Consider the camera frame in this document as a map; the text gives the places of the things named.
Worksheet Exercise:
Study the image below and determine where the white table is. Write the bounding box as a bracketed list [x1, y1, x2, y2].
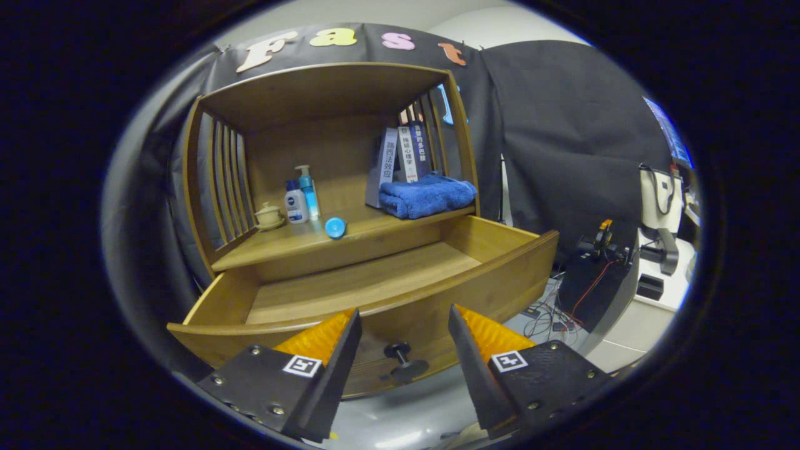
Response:
[559, 231, 698, 373]

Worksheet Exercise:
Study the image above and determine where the tangle of floor cables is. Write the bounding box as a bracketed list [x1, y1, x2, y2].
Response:
[524, 275, 601, 335]

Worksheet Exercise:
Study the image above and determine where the small black box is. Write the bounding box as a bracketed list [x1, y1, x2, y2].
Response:
[636, 274, 664, 302]

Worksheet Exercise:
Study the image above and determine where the black backdrop cloth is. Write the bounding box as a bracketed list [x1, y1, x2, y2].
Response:
[103, 22, 679, 376]

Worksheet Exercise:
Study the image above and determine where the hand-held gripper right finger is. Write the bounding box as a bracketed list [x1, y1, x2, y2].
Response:
[447, 304, 616, 438]

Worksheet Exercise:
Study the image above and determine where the black tool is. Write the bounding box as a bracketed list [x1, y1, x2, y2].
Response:
[641, 228, 680, 277]

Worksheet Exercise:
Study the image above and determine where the blue pump bottle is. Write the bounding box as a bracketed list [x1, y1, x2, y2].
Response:
[295, 164, 321, 220]

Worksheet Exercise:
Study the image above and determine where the blue folded towel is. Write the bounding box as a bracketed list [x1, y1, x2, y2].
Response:
[379, 172, 478, 220]

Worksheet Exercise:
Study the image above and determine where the black device with orange part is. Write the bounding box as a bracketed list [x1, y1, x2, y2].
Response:
[576, 219, 633, 266]

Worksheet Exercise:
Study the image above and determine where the wooden cabinet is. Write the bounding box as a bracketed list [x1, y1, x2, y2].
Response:
[181, 61, 482, 282]

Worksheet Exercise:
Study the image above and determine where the wooden drawer with black knob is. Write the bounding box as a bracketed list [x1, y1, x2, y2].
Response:
[167, 216, 560, 399]

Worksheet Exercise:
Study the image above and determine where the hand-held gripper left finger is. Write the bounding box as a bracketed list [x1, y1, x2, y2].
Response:
[172, 307, 363, 443]

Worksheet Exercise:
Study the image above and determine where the cream lidded teacup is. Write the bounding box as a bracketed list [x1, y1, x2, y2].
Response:
[255, 201, 285, 231]

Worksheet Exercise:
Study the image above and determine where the blue monitor screen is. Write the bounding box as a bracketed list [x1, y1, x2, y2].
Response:
[644, 96, 694, 169]

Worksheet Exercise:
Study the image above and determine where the white bottle with blue cap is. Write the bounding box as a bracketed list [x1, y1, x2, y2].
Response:
[284, 179, 309, 224]

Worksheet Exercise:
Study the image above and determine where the dark blue book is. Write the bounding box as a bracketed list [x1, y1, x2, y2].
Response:
[412, 121, 433, 179]

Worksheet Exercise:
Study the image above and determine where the white book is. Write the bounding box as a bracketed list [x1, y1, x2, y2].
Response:
[397, 125, 418, 183]

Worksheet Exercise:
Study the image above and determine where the white tote bag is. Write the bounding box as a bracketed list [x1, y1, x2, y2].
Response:
[639, 164, 685, 235]

